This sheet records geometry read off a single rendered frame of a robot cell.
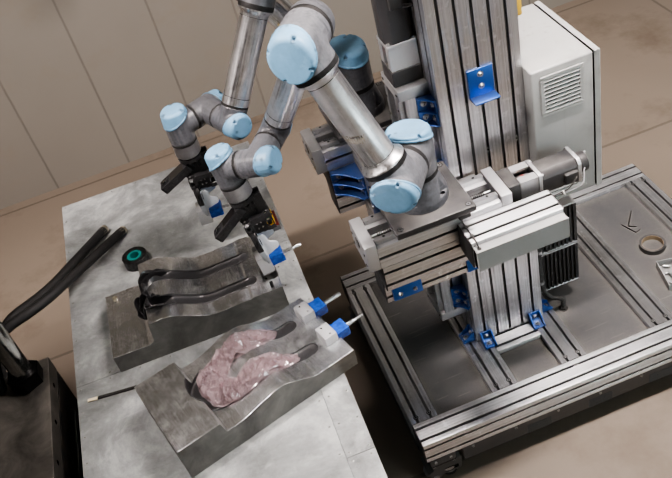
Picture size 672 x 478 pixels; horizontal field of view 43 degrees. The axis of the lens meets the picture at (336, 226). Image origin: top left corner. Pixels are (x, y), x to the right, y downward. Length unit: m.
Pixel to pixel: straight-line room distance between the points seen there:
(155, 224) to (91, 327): 0.45
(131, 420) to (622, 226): 1.94
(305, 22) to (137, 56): 2.65
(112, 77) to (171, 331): 2.34
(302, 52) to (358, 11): 2.82
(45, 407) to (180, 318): 0.45
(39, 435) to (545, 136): 1.60
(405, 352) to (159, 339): 0.97
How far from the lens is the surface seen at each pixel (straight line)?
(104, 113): 4.61
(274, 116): 2.19
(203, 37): 4.49
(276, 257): 2.37
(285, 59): 1.87
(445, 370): 2.93
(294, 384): 2.14
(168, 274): 2.49
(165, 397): 2.20
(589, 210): 3.43
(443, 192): 2.25
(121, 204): 3.05
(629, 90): 4.43
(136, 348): 2.42
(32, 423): 2.51
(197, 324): 2.38
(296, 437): 2.14
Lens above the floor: 2.50
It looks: 40 degrees down
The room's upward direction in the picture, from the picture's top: 16 degrees counter-clockwise
